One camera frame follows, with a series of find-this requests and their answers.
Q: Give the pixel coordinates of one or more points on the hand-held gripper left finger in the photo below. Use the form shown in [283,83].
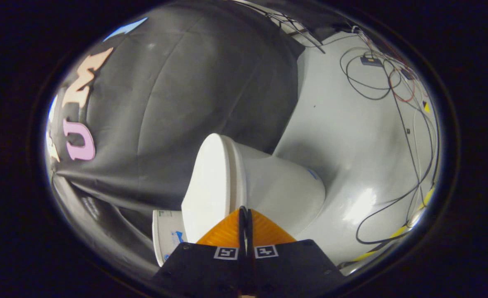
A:
[202,269]

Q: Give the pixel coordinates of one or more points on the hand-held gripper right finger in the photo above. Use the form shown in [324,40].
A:
[289,269]

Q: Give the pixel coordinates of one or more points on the white toilet lid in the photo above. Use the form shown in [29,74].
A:
[210,186]

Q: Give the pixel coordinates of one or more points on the white ceramic toilet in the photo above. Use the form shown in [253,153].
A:
[281,190]

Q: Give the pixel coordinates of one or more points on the black backdrop cloth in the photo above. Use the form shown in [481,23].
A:
[165,103]

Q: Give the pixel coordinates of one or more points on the small black adapter box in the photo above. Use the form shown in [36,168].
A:
[370,61]

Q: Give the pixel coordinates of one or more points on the black metal backdrop stand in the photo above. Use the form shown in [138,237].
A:
[297,31]

